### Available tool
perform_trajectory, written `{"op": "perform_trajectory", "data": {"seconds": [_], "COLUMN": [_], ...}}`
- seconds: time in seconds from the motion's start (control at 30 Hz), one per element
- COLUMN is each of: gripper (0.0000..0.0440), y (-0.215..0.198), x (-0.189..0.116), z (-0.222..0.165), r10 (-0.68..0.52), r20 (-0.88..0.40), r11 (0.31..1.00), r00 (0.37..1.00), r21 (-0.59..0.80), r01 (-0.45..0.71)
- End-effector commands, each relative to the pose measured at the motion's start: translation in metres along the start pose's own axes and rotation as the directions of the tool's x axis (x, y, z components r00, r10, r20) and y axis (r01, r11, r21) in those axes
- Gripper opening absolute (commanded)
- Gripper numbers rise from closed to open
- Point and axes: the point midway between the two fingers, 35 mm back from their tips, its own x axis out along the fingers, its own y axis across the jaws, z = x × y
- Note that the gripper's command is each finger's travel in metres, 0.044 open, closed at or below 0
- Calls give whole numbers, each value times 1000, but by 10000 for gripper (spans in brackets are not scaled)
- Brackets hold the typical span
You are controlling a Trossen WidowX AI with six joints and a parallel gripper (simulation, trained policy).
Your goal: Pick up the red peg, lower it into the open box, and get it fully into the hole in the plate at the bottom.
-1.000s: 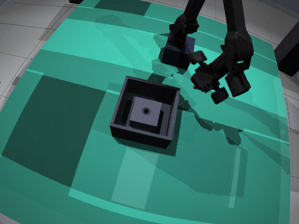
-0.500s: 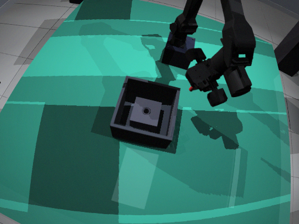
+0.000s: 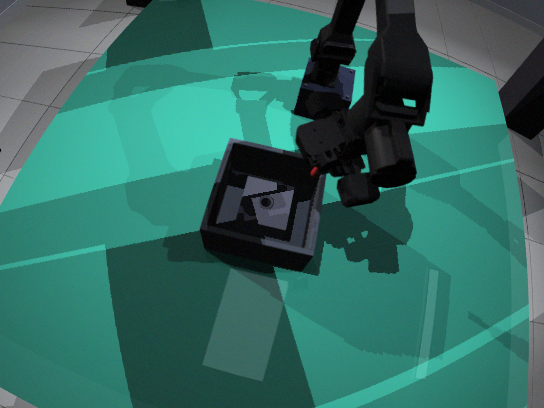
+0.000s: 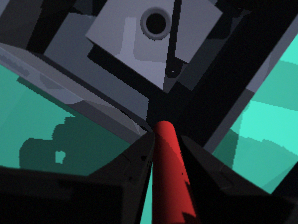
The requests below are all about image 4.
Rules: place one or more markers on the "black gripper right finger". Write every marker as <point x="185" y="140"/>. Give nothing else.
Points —
<point x="224" y="197"/>

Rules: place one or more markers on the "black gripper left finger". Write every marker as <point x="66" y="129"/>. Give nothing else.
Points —
<point x="113" y="194"/>

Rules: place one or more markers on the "red peg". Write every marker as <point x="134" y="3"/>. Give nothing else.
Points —
<point x="172" y="197"/>

